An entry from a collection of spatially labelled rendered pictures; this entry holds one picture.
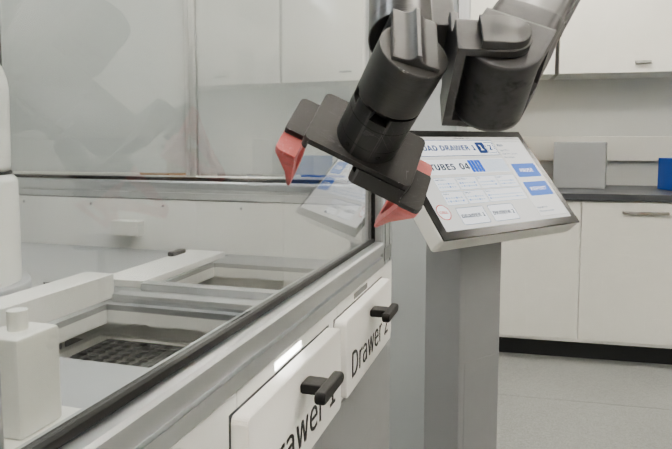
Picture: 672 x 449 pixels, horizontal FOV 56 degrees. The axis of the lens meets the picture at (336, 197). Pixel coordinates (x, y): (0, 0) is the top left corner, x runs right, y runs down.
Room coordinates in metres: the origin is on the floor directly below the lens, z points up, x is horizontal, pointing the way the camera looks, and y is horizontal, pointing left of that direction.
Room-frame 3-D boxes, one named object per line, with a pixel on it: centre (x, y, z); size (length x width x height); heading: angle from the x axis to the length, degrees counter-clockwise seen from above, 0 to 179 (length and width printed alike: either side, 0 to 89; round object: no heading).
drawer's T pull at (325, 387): (0.67, 0.02, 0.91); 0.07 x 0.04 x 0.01; 163
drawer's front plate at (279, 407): (0.68, 0.04, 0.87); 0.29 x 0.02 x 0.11; 163
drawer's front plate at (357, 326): (0.98, -0.05, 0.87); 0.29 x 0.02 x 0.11; 163
